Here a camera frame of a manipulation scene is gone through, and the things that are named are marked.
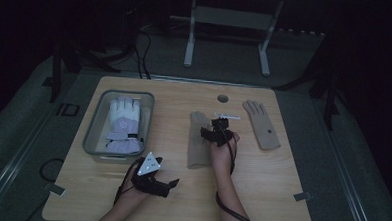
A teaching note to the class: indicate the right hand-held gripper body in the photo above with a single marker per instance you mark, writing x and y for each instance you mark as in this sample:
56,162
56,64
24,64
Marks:
224,136

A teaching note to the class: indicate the white and lavender ski glove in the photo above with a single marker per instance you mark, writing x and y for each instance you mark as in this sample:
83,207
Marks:
124,124

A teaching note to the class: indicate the person's right hand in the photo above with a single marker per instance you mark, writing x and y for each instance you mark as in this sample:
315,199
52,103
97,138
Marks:
222,158

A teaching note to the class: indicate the black tripod stand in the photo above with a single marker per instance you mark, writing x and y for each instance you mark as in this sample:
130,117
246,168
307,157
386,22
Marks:
56,74

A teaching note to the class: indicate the clear plastic bin grey rim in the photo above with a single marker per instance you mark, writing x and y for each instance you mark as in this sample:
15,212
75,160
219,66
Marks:
93,129

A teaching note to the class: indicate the grey tape piece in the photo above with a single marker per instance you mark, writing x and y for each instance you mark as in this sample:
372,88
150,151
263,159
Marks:
302,196
54,189

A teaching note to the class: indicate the round grey table grommet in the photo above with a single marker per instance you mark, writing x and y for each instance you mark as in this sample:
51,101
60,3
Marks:
223,98

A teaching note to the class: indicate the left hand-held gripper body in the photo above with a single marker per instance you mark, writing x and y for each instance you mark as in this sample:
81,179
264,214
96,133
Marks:
147,178

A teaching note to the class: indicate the person's left hand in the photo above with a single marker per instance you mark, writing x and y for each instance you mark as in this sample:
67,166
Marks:
132,194

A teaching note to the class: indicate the white metal stand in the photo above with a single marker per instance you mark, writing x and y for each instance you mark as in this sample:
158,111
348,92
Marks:
233,18

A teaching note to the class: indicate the black rectangular floor frame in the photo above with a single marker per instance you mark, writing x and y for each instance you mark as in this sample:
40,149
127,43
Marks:
64,109

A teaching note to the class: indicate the beige knit glove dark button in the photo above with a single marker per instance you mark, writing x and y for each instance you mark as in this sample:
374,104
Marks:
263,126

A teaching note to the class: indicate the black metal stand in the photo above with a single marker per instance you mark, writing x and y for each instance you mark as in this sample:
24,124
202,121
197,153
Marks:
331,96

